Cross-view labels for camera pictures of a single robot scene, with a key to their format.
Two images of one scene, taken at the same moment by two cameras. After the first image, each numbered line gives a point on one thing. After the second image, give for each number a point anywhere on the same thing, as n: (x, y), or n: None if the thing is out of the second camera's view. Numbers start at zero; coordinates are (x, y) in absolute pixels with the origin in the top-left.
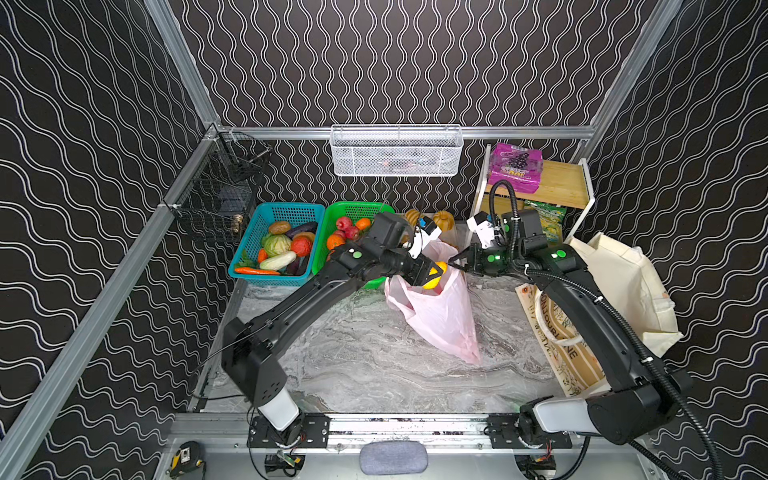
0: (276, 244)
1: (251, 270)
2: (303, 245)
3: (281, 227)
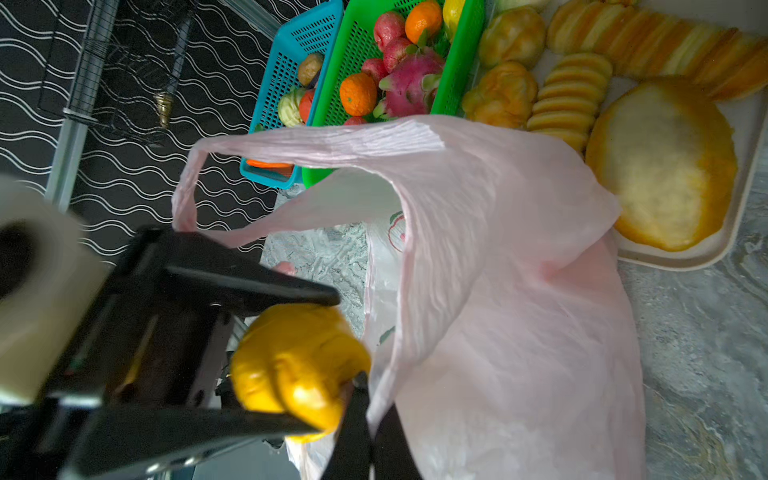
0: (289, 108)
1: (269, 165)
2: (305, 102)
3: (309, 69)
